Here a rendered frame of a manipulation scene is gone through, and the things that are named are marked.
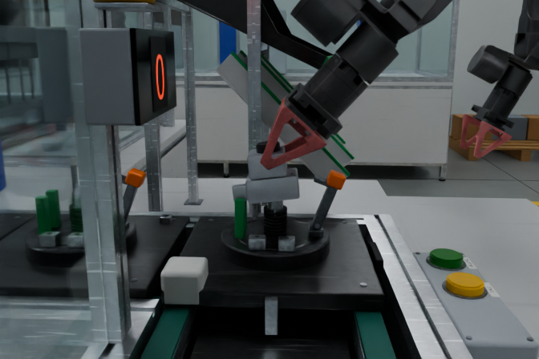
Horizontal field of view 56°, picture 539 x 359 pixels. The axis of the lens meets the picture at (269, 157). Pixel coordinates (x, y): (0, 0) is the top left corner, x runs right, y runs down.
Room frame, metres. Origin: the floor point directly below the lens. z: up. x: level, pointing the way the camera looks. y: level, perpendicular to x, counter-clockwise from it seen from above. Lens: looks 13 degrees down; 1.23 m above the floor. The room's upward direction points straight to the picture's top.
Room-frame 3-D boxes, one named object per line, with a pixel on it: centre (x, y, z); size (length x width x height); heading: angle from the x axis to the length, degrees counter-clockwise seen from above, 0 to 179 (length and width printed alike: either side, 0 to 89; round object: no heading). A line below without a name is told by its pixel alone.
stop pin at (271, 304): (0.49, 0.00, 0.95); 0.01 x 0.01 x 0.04; 88
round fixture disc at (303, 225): (0.61, -0.01, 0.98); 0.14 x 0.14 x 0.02
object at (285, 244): (0.56, -0.02, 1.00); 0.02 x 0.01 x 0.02; 88
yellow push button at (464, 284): (0.52, -0.22, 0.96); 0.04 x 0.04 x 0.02
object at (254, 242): (0.56, 0.01, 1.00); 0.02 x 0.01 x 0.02; 88
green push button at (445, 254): (0.59, -0.22, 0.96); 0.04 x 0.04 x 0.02
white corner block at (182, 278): (0.52, 0.09, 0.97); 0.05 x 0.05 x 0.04; 88
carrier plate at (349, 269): (0.61, -0.01, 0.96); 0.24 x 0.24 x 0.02; 88
